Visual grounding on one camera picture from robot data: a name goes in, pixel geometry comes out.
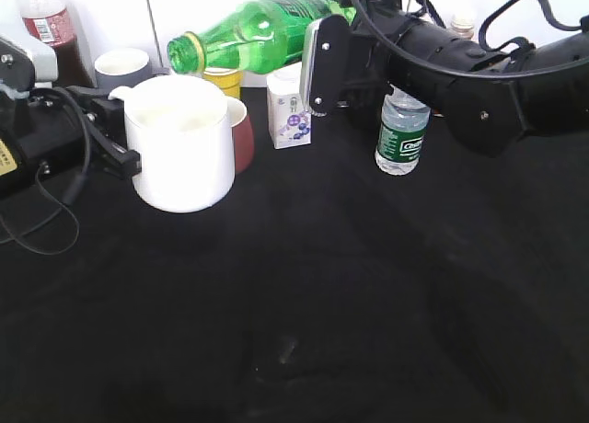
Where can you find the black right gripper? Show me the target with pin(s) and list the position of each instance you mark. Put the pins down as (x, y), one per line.
(344, 59)

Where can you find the grey ceramic mug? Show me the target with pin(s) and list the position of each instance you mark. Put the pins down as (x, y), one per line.
(125, 67)

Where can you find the yellow paper cup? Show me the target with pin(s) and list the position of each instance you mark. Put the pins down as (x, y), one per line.
(228, 80)

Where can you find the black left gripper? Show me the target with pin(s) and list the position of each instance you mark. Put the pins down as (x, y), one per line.
(79, 126)

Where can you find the brown coffee drink bottle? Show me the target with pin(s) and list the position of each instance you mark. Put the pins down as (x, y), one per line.
(463, 26)

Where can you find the white blueberry milk carton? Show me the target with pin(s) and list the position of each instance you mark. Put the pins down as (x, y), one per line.
(289, 123)

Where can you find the cola bottle red label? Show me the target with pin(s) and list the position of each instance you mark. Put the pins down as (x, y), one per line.
(50, 22)

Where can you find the green soda bottle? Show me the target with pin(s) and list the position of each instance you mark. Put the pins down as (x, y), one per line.
(260, 36)

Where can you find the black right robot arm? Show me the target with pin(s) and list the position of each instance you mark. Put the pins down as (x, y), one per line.
(490, 97)

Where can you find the red ceramic mug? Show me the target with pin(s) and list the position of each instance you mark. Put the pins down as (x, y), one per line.
(242, 134)

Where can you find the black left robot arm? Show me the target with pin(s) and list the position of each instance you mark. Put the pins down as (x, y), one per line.
(26, 64)

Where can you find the white ceramic mug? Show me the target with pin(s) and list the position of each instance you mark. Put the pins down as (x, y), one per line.
(180, 126)

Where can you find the clear water bottle green label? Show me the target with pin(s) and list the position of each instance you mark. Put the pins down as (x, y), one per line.
(404, 120)

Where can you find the black ceramic mug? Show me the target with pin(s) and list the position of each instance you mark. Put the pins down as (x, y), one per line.
(363, 112)

